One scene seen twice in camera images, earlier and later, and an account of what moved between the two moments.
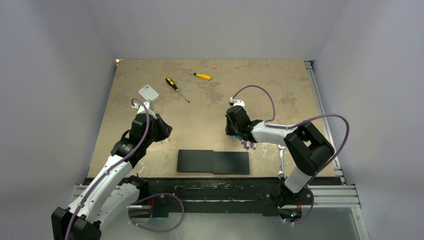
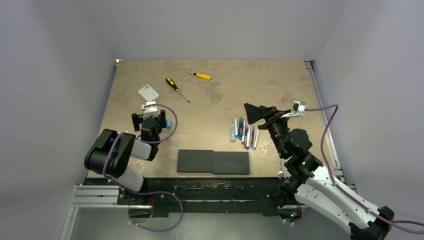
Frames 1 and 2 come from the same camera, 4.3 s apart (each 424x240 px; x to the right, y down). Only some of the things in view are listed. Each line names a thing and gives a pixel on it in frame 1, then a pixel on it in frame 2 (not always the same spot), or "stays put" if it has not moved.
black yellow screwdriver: (170, 80) stays put
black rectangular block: (208, 161) stays put
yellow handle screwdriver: (201, 76) stays put
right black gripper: (229, 131) -> (254, 113)
